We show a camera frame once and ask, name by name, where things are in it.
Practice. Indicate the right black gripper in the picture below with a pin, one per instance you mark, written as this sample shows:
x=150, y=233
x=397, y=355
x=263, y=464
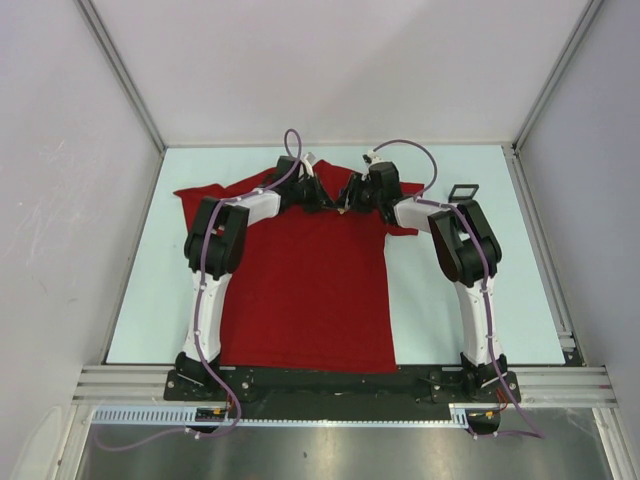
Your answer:
x=350, y=196

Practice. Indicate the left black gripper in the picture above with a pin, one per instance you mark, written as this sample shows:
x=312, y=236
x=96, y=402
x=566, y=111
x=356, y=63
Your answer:
x=321, y=199

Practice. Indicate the red t-shirt garment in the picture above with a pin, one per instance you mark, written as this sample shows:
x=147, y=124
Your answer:
x=311, y=292

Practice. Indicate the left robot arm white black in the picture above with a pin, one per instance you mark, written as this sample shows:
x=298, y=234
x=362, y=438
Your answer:
x=215, y=245

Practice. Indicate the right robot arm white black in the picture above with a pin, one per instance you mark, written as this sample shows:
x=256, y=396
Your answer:
x=468, y=254

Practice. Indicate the black open small box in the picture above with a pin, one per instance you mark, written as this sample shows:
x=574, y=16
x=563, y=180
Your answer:
x=462, y=192

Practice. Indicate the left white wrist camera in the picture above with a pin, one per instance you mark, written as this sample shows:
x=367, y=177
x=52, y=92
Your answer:
x=308, y=161

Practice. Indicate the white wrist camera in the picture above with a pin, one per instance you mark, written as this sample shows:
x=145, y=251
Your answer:
x=372, y=160
x=308, y=161

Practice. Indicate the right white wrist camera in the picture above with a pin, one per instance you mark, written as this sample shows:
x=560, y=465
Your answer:
x=372, y=160

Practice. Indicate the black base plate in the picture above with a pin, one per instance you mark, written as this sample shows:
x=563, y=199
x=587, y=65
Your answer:
x=190, y=381

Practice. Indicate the slotted cable duct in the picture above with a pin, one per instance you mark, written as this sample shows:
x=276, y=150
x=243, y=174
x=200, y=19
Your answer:
x=191, y=416

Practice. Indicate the aluminium front rail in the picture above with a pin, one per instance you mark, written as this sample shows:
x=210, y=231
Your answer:
x=541, y=387

